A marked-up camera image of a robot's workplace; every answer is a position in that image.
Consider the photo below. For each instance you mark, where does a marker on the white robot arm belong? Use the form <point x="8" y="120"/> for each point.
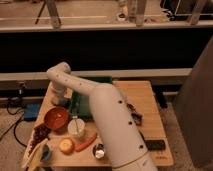
<point x="125" y="148"/>

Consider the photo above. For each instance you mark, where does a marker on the green plastic tray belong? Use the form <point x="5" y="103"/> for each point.
<point x="80" y="103"/>

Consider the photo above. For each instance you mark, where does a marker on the white cup with spoon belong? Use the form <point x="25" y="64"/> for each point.
<point x="76" y="127"/>

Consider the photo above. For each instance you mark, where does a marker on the red bowl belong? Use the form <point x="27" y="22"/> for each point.
<point x="56" y="118"/>

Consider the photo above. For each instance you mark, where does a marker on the wooden folding table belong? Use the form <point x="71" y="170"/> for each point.
<point x="140" y="95"/>

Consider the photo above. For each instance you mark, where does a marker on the small metal cup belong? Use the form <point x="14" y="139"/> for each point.
<point x="98" y="151"/>

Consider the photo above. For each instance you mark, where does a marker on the orange carrot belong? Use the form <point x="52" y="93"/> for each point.
<point x="86" y="143"/>

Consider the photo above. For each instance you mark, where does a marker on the yellow apple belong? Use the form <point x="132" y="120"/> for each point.
<point x="66" y="146"/>

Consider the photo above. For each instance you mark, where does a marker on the black rectangular block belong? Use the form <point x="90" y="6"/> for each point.
<point x="155" y="145"/>

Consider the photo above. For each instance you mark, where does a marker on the bunch of dark grapes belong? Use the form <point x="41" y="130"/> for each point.
<point x="40" y="133"/>

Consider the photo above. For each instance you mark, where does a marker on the blue power box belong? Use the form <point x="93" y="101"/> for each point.
<point x="31" y="112"/>

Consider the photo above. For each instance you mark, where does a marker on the small blue bowl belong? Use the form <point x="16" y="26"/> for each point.
<point x="46" y="153"/>

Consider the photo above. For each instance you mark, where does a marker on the yellow banana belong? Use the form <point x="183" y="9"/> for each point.
<point x="33" y="161"/>

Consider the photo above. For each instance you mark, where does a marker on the black handled brush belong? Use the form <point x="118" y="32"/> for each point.
<point x="136" y="116"/>

